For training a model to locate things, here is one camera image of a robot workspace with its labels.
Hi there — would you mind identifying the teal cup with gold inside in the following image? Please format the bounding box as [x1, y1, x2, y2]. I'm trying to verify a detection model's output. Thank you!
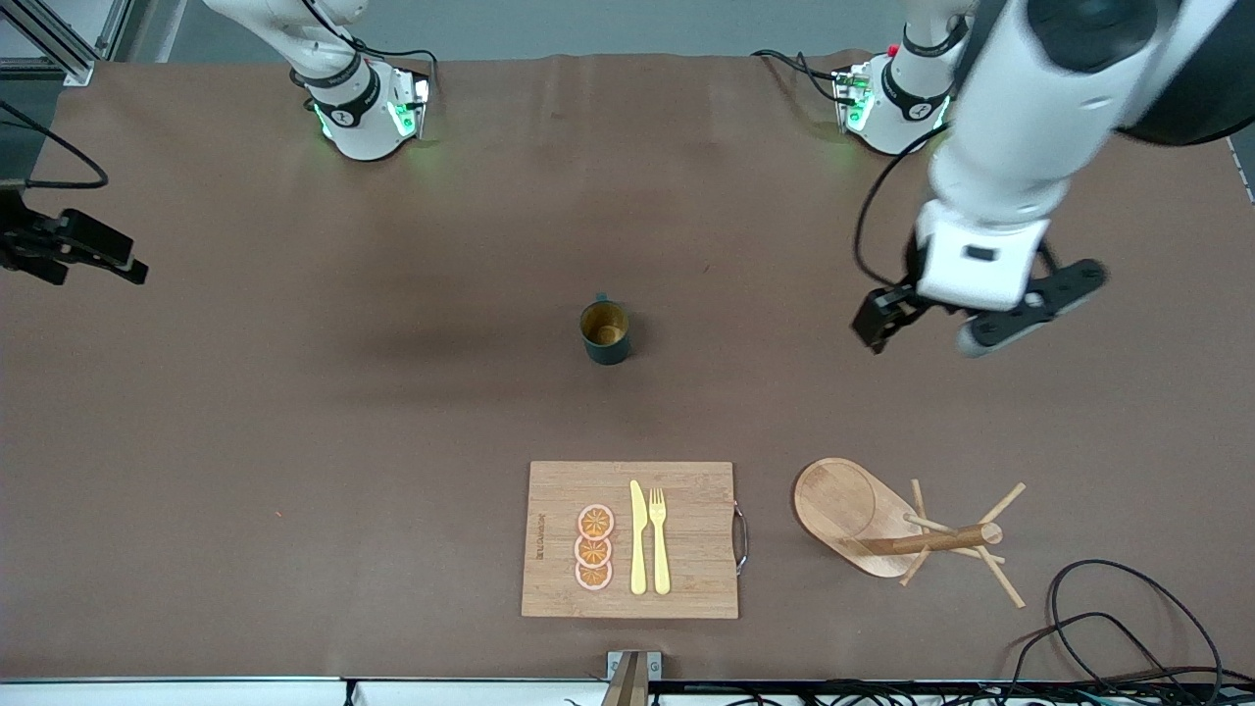
[579, 292, 632, 367]

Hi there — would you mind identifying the wooden mug tree stand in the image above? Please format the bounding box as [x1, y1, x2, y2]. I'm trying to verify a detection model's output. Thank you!
[792, 457, 1028, 610]

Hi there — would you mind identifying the yellow plastic fork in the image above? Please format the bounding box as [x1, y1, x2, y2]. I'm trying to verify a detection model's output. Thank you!
[648, 487, 673, 596]

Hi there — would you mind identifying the yellow plastic knife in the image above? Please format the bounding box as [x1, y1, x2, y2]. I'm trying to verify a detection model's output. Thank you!
[629, 479, 649, 596]

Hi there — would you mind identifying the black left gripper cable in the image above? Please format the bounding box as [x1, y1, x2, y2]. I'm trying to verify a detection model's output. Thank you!
[853, 123, 947, 290]

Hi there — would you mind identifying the aluminium frame profile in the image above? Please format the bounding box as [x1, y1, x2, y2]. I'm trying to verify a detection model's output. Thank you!
[0, 0, 133, 87]

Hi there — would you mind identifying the black loose cable loop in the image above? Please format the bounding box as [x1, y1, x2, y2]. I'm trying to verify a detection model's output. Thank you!
[1000, 612, 1182, 689]
[1047, 559, 1227, 687]

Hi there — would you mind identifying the bamboo cutting board with handle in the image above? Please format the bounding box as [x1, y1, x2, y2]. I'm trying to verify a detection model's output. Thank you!
[521, 461, 750, 620]

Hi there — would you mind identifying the black base cable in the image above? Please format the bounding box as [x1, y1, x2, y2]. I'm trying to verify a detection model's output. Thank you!
[751, 49, 856, 105]
[294, 0, 439, 99]

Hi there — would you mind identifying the black cable bundle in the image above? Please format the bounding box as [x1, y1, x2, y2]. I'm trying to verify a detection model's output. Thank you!
[677, 681, 1255, 706]

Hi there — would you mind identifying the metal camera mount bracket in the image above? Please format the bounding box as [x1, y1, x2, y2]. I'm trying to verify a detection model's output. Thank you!
[603, 650, 663, 706]

